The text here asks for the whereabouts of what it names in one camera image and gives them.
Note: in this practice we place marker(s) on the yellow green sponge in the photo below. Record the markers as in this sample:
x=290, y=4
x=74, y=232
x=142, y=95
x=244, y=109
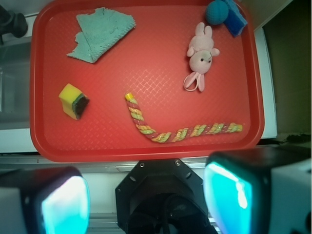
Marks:
x=74, y=101

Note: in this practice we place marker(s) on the teal textured ball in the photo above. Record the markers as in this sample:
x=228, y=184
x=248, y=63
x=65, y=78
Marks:
x=216, y=12

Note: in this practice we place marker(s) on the grey sink faucet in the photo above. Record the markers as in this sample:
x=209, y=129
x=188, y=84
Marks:
x=12, y=23

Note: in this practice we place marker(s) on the multicolour twisted rope toy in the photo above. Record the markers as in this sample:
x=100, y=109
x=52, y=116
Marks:
x=180, y=134

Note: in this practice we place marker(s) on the red plastic tray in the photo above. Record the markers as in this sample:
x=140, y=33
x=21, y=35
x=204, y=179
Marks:
x=151, y=63

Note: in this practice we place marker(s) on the pink plush bunny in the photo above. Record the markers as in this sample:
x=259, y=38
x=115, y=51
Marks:
x=201, y=51

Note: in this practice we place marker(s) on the gripper black sensor left finger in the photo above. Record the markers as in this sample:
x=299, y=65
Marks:
x=44, y=201

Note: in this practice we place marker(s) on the gripper black sensor right finger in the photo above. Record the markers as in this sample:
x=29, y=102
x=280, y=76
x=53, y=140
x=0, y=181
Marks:
x=263, y=190

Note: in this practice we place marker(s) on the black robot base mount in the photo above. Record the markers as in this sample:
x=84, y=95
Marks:
x=162, y=197

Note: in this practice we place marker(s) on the blue sponge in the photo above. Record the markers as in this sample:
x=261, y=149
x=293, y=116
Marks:
x=234, y=22

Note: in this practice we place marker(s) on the grey sink basin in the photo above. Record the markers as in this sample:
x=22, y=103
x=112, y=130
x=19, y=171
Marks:
x=15, y=84

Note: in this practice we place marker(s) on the teal terry cloth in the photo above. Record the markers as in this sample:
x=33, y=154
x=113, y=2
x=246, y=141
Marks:
x=100, y=31

